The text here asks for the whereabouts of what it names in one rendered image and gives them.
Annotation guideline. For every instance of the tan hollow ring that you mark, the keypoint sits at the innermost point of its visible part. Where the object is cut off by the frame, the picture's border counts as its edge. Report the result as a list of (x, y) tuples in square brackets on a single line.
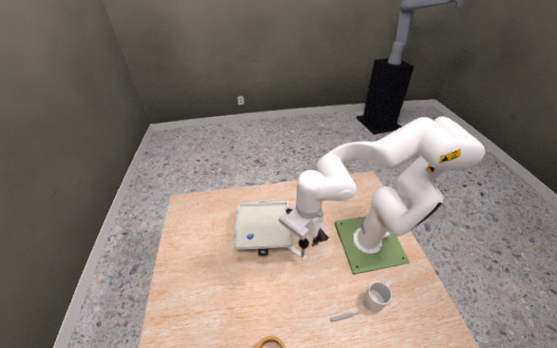
[(270, 339)]

